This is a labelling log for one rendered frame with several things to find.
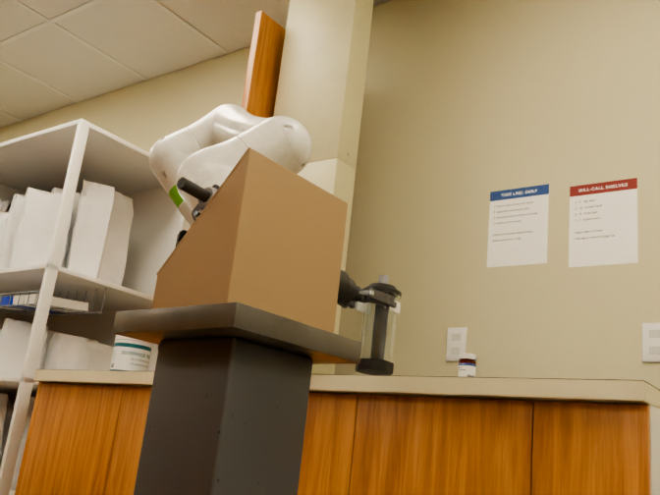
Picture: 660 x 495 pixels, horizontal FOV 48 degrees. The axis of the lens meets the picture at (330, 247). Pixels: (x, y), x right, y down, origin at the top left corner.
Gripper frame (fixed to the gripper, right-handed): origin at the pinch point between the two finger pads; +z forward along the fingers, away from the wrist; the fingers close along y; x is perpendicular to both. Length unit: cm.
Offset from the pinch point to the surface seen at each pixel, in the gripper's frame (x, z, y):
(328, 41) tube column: -103, 12, 42
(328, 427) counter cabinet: 34.2, -12.7, 3.1
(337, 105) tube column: -76, 13, 34
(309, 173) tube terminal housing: -52, 13, 43
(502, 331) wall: -6, 57, -11
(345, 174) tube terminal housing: -52, 18, 31
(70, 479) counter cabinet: 56, -13, 103
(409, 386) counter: 23.7, -15.7, -21.0
